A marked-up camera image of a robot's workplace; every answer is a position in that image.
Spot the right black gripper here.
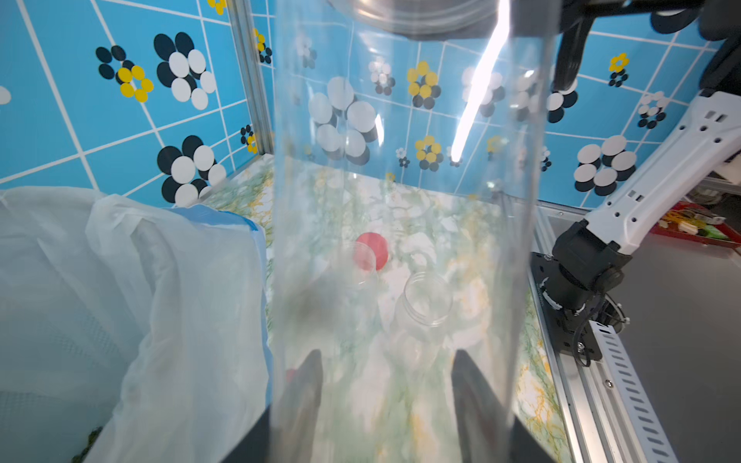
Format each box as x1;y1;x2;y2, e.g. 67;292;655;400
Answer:
329;1;740;92

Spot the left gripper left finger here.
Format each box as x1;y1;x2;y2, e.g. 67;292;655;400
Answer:
223;349;323;462

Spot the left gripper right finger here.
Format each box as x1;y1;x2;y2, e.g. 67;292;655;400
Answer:
451;349;553;462

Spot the clear jar large red lid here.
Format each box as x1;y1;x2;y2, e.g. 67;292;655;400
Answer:
395;271;453;343

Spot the tall clear jar white lid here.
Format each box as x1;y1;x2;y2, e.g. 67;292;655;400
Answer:
271;1;563;462

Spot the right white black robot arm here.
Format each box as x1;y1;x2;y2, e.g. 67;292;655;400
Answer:
335;1;740;312

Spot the pile of mung beans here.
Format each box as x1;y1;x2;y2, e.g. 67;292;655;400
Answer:
71;426;103;463

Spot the red tray outside cell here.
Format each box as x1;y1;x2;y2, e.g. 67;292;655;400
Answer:
650;201;740;249

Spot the aluminium front frame rail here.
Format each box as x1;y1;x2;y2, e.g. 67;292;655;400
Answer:
531;204;677;462

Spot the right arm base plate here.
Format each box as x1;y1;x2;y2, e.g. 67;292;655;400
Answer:
531;252;630;368

